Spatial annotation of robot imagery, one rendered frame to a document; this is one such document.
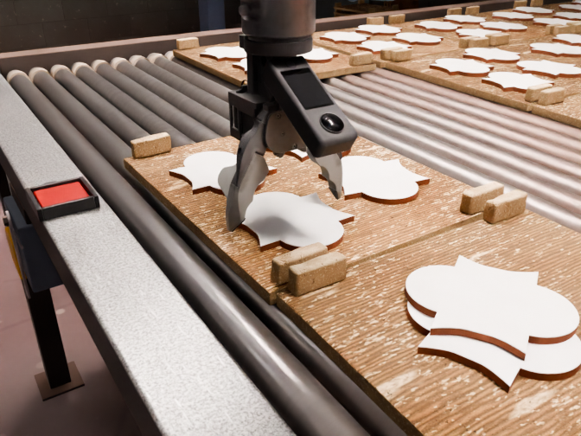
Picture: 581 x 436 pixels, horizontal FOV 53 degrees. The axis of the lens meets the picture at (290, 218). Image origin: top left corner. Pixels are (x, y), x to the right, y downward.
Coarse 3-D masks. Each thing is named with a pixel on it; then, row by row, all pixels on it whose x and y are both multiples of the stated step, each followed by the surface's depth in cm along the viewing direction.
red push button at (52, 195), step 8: (64, 184) 78; (72, 184) 78; (80, 184) 79; (40, 192) 76; (48, 192) 76; (56, 192) 76; (64, 192) 76; (72, 192) 76; (80, 192) 76; (40, 200) 74; (48, 200) 74; (56, 200) 74; (64, 200) 74
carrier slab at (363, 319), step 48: (432, 240) 64; (480, 240) 64; (528, 240) 64; (576, 240) 64; (336, 288) 56; (384, 288) 56; (576, 288) 56; (336, 336) 49; (384, 336) 49; (384, 384) 44; (432, 384) 44; (480, 384) 44; (528, 384) 44; (576, 384) 44; (432, 432) 40; (480, 432) 40; (528, 432) 40; (576, 432) 40
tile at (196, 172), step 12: (192, 156) 83; (204, 156) 83; (216, 156) 83; (228, 156) 83; (180, 168) 79; (192, 168) 79; (204, 168) 79; (216, 168) 79; (276, 168) 80; (192, 180) 76; (204, 180) 76; (216, 180) 76; (264, 180) 76; (216, 192) 74
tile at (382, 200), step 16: (352, 160) 82; (368, 160) 82; (320, 176) 78; (352, 176) 77; (368, 176) 77; (384, 176) 77; (400, 176) 77; (416, 176) 77; (352, 192) 73; (368, 192) 73; (384, 192) 73; (400, 192) 73; (416, 192) 73
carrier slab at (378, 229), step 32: (128, 160) 84; (160, 160) 84; (288, 160) 84; (384, 160) 84; (160, 192) 75; (192, 192) 75; (256, 192) 75; (288, 192) 75; (320, 192) 75; (448, 192) 75; (192, 224) 68; (224, 224) 67; (352, 224) 67; (384, 224) 67; (416, 224) 67; (448, 224) 67; (224, 256) 62; (256, 256) 61; (352, 256) 61; (256, 288) 57
